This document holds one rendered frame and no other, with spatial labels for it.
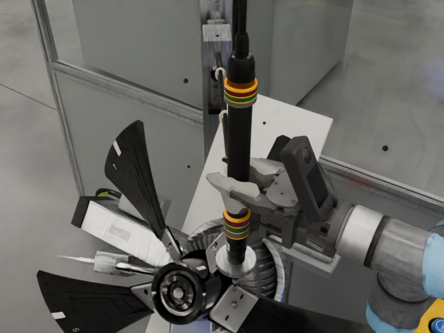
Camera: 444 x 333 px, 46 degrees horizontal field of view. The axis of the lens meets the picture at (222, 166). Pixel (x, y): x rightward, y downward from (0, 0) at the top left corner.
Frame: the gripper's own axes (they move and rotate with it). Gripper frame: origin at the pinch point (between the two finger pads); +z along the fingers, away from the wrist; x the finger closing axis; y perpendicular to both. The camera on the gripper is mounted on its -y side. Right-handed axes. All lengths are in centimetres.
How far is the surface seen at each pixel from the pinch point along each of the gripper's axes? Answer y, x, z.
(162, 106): 54, 70, 67
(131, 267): 43.0, 1.6, 24.9
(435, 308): 46, 29, -37
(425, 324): 46, 24, -36
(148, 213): 26.7, 5.4, 21.0
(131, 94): 54, 70, 82
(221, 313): 34.1, -2.8, -1.7
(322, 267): 67, 43, -7
